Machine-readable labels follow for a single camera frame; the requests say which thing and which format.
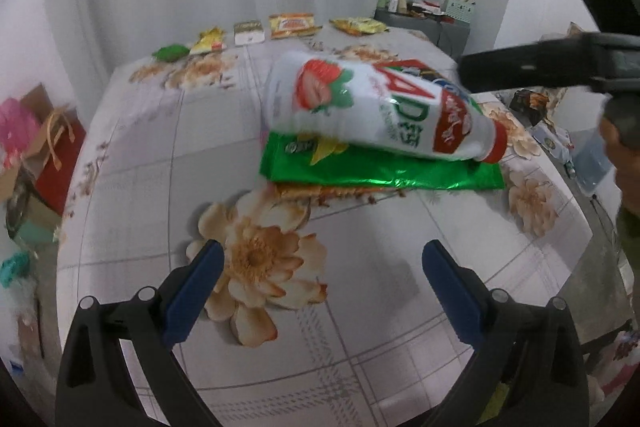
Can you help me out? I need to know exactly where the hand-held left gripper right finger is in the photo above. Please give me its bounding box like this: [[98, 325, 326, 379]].
[[421, 241, 591, 427]]

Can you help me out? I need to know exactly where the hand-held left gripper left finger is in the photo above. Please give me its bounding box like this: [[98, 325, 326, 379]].
[[55, 238, 226, 427]]

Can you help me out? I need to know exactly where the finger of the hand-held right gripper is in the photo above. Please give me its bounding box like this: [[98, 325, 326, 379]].
[[459, 32, 596, 94]]

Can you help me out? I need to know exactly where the green foil snack packet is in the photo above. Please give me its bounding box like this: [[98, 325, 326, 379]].
[[259, 131, 506, 192]]

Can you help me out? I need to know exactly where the red orange snack packet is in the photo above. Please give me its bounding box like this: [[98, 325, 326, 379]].
[[274, 183, 416, 202]]

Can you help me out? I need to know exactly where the white strawberry label bottle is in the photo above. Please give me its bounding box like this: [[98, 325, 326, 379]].
[[262, 51, 508, 165]]

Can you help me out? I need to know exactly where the person's right forearm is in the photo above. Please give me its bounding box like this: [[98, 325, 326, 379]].
[[600, 119, 640, 288]]

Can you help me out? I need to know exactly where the black box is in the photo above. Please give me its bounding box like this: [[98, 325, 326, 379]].
[[510, 89, 551, 115]]

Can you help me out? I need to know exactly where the white printed box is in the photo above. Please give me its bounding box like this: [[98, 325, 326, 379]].
[[532, 124, 576, 152]]

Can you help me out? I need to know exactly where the grey side cabinet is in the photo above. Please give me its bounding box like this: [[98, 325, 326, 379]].
[[374, 9, 473, 60]]

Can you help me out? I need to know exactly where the green white patterned box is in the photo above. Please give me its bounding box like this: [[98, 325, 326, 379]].
[[445, 0, 476, 24]]

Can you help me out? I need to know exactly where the clear water jug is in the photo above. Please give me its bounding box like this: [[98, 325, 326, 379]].
[[570, 132, 616, 195]]

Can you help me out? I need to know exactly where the gold yellow snack packet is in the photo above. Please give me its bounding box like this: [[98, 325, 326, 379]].
[[330, 17, 390, 36]]

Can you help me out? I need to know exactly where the green plastic bag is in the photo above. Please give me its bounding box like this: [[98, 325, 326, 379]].
[[0, 254, 27, 289]]

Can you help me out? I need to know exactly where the red gift bag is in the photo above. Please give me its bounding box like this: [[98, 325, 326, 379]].
[[35, 107, 88, 215]]

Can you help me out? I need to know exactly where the pink plastic bag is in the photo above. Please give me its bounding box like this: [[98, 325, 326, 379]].
[[0, 97, 41, 158]]

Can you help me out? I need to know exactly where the small green packet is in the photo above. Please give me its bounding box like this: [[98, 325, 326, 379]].
[[152, 44, 191, 62]]

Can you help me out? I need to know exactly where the cardboard box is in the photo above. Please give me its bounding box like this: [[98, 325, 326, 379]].
[[0, 84, 57, 202]]

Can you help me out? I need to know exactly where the small yellow snack packet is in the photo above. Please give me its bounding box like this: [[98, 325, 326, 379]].
[[189, 27, 226, 56]]

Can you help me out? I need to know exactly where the small white box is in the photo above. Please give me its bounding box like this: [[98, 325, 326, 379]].
[[233, 20, 266, 46]]

